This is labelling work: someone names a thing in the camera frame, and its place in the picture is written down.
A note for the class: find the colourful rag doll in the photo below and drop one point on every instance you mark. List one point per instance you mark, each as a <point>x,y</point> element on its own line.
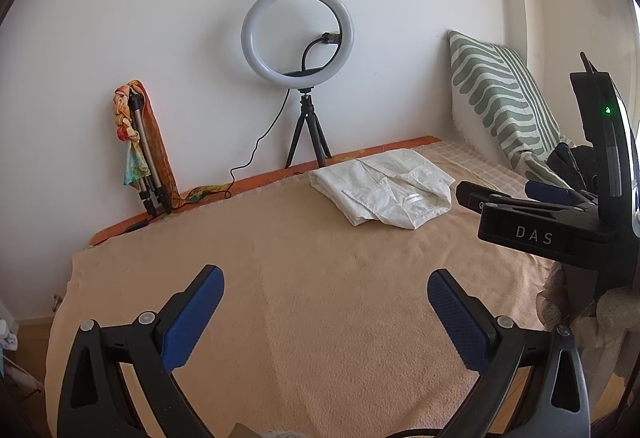
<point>136,167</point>

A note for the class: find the white knit gloved hand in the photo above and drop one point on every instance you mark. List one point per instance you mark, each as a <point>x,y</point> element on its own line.
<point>606,333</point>

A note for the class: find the green striped pillow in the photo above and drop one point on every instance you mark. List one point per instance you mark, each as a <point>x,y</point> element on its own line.
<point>499,110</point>

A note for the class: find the beige terry bed cover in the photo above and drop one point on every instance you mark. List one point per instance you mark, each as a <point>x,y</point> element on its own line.
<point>324,328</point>

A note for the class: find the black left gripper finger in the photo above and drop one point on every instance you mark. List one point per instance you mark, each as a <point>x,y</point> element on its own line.
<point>475,197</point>

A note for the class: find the white shirt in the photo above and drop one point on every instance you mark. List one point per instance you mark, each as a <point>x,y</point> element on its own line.
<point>399,188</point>

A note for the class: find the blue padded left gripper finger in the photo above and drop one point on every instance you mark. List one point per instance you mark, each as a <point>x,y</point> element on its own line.
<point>547,193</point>

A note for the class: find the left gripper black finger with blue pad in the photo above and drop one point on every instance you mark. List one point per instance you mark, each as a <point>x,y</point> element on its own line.
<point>554,401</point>
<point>95,400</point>

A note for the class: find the white ring light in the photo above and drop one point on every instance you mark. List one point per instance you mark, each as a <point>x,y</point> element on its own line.
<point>275,32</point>

